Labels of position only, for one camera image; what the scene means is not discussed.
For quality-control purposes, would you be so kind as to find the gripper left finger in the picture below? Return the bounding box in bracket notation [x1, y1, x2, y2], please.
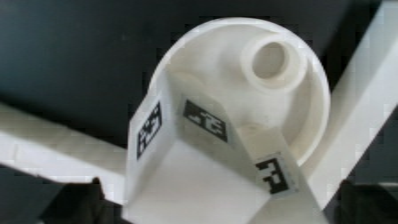
[0, 178, 123, 224]

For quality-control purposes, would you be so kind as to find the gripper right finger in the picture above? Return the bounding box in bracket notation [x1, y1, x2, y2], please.
[328, 181, 398, 224]

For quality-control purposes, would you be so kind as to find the white round stool seat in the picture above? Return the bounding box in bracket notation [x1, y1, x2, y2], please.
[150, 17, 331, 162]

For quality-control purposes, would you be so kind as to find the white stool leg with tag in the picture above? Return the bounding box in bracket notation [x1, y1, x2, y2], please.
[239, 124, 329, 224]

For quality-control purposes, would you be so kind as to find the white U-shaped obstacle wall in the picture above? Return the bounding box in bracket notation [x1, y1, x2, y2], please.
[0, 0, 398, 205]

